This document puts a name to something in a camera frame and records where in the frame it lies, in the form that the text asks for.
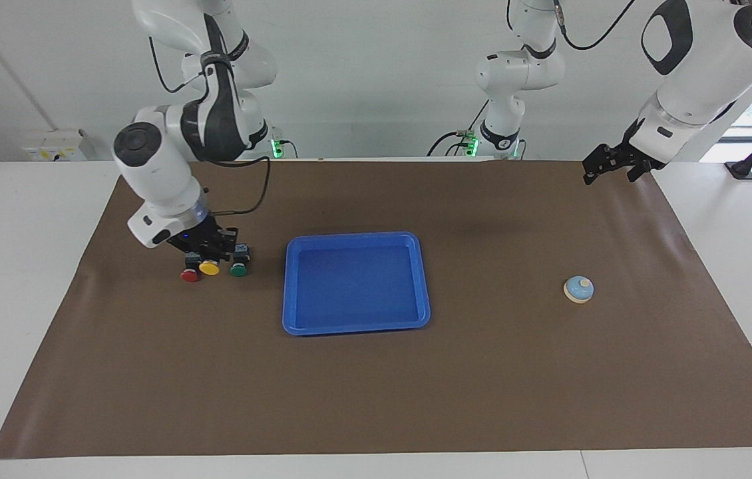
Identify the white wall socket box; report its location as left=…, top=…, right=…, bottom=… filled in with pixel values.
left=22, top=130, right=88, bottom=162

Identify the brown table mat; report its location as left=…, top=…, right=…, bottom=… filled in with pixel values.
left=0, top=160, right=752, bottom=460

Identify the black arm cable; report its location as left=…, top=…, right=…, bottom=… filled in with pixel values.
left=148, top=37, right=272, bottom=216
left=552, top=0, right=636, bottom=51

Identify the blue plastic tray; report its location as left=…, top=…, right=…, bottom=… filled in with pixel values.
left=282, top=232, right=431, bottom=336

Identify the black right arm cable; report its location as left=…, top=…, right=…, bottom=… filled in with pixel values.
left=148, top=37, right=272, bottom=216

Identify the blue desk bell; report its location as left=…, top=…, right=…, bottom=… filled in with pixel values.
left=563, top=275, right=595, bottom=304

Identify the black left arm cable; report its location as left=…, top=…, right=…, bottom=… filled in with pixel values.
left=552, top=0, right=636, bottom=51

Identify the green push button switch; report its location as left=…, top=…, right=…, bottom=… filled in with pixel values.
left=229, top=244, right=251, bottom=278

